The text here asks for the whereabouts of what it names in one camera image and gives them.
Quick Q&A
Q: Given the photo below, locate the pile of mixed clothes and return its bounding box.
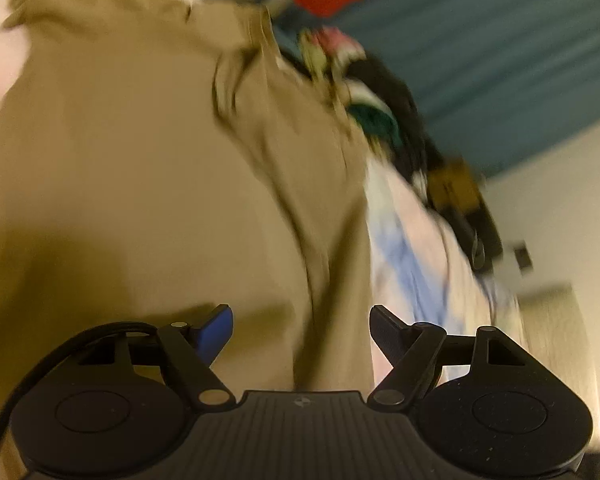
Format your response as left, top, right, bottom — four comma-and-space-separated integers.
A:
298, 27, 428, 200

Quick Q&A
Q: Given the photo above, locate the yellow paper shopping bag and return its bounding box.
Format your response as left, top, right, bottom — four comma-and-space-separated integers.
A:
428, 158, 481, 214

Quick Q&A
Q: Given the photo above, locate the blue window curtain right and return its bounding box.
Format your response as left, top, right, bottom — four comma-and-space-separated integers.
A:
274, 0, 600, 176

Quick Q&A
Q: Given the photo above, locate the beige quilted headboard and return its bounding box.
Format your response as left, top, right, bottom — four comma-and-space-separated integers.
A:
518, 285, 600, 419

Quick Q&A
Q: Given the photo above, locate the black wall socket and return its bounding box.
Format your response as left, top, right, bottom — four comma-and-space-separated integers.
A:
513, 242, 533, 273

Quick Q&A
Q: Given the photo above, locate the black bag with strap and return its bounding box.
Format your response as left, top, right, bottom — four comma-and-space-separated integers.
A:
446, 200, 504, 274

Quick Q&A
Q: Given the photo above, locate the pastel tie-dye bed duvet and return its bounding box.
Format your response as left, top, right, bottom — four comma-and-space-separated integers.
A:
0, 0, 527, 386

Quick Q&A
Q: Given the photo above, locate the tan long sleeve shirt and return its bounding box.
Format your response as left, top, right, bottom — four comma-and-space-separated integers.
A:
0, 0, 376, 476

